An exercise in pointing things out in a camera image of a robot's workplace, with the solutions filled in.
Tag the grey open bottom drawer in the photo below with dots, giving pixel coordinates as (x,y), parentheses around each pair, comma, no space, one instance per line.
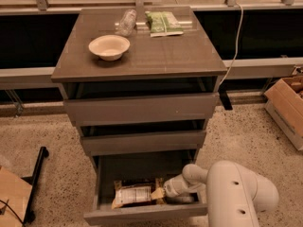
(140,166)

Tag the green chip bag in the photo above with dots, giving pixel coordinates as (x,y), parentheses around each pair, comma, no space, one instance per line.
(163,23)

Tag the cardboard box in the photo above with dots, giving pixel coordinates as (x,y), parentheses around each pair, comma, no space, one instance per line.
(285,105)
(15,192)

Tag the grey window rail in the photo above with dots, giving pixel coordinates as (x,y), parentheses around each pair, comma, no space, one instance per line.
(40,77)

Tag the grey drawer cabinet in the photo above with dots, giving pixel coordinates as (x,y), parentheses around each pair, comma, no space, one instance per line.
(173,65)

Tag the grey top drawer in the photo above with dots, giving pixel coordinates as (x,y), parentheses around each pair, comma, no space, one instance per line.
(140,109)

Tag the cardboard box right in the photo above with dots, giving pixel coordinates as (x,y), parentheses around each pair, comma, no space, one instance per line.
(285,105)

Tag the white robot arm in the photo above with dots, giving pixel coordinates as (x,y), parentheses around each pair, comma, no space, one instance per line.
(234,193)

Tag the white bowl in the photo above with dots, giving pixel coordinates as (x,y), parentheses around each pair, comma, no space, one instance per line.
(109,47)

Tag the cardboard box left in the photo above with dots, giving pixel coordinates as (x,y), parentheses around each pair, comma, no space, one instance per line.
(15,192)

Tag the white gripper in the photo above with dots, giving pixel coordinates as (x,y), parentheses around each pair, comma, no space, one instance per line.
(170,187)

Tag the grey middle drawer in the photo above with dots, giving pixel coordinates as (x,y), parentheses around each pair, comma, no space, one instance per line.
(142,142)

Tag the clear plastic bottle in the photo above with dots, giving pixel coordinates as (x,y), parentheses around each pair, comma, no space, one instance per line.
(127,23)

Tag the brown chip bag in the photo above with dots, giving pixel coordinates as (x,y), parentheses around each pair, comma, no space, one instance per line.
(130,193)

